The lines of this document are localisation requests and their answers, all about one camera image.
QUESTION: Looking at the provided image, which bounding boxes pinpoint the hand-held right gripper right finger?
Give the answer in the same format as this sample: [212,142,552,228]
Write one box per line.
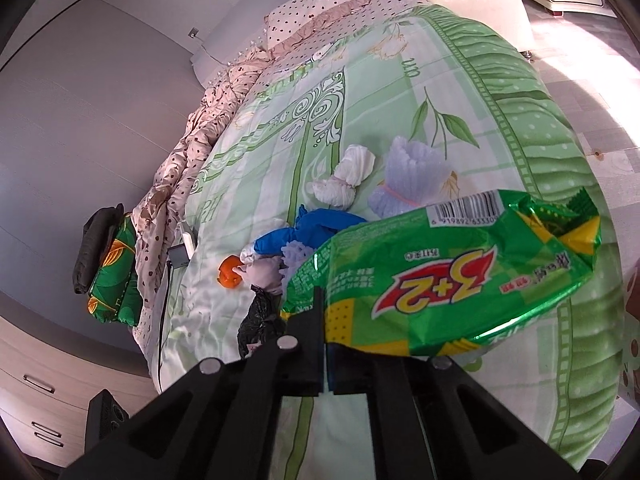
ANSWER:
[327,344,590,480]

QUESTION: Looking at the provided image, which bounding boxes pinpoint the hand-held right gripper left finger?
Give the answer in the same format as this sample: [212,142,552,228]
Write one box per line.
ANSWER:
[60,285,326,480]

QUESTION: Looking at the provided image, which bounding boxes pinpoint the orange peel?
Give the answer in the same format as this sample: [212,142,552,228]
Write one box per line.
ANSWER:
[217,255,247,291]

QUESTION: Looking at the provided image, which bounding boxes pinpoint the green snack packet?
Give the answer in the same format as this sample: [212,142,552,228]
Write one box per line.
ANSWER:
[280,186,601,358]

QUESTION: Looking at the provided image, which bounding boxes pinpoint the white tissue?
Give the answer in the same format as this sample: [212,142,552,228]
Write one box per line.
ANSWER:
[306,144,377,212]

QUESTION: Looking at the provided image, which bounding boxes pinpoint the black plastic bag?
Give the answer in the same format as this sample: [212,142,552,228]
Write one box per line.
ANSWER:
[237,285,291,361]

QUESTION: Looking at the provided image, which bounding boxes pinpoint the pale wooden drawer cabinet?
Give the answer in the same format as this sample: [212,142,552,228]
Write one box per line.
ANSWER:
[0,305,161,466]

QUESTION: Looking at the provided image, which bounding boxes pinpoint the blue rubber glove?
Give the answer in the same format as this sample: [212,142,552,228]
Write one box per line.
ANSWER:
[254,204,368,261]

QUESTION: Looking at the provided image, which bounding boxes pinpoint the folded green leaf blanket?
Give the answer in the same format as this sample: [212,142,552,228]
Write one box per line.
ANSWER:
[86,212,151,328]

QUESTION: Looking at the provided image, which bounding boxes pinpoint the dark phone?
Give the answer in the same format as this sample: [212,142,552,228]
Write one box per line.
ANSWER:
[167,242,193,268]

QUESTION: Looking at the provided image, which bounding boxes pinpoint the dark folded cloth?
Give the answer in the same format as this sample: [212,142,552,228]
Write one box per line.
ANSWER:
[72,203,126,295]

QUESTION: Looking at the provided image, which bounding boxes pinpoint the pink polka dot quilt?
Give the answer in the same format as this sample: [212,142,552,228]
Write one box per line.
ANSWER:
[131,50,281,361]

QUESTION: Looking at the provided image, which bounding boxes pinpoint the green floral bedsheet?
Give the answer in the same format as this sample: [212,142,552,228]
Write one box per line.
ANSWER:
[150,4,626,480]

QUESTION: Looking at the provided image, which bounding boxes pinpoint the patterned cloth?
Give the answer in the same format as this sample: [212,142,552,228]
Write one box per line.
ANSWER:
[617,265,640,401]

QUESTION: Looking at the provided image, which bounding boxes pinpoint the grey padded headboard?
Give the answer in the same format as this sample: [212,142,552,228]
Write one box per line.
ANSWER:
[190,0,396,88]

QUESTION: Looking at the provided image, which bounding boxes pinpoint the polka dot ruffled pillow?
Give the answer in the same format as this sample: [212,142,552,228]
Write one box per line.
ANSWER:
[264,0,436,58]

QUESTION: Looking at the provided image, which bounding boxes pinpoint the white nightstand cabinet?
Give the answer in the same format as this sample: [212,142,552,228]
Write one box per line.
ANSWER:
[387,0,536,56]

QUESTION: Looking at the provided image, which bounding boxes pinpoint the black charging cable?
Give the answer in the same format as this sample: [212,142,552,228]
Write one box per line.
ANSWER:
[152,260,173,391]

